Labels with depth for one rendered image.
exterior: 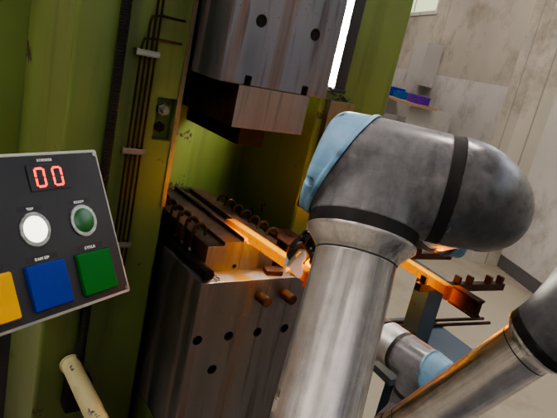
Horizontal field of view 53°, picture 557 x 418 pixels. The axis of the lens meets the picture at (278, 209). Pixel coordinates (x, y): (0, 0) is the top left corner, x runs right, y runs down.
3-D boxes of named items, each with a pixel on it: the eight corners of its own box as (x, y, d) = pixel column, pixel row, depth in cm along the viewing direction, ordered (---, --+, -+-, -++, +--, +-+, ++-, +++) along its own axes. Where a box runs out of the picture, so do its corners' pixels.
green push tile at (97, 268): (119, 286, 103) (109, 247, 103) (87, 296, 97) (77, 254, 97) (112, 287, 104) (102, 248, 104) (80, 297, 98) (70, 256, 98)
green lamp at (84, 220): (97, 234, 101) (100, 211, 100) (71, 235, 99) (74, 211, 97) (92, 228, 104) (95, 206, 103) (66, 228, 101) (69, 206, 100)
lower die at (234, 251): (271, 267, 146) (278, 237, 143) (203, 271, 134) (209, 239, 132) (200, 212, 178) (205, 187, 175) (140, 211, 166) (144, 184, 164)
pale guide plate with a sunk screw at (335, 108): (341, 162, 163) (355, 104, 158) (317, 159, 158) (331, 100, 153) (336, 160, 164) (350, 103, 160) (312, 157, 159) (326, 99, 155)
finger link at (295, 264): (283, 289, 120) (308, 264, 115) (273, 267, 123) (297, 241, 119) (294, 289, 122) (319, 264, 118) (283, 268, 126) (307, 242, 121)
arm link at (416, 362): (425, 415, 90) (440, 369, 88) (378, 376, 99) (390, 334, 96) (455, 405, 95) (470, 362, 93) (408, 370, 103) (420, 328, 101)
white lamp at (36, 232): (50, 245, 93) (53, 220, 92) (21, 245, 90) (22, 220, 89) (46, 237, 95) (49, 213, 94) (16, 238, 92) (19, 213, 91)
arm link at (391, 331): (390, 334, 97) (421, 329, 101) (372, 322, 100) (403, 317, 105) (380, 372, 99) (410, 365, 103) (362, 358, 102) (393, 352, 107)
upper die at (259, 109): (301, 135, 136) (310, 96, 134) (230, 127, 124) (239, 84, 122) (220, 102, 168) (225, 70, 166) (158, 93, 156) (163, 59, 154)
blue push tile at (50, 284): (75, 300, 95) (64, 258, 95) (37, 313, 89) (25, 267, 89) (68, 302, 96) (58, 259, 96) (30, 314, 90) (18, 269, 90)
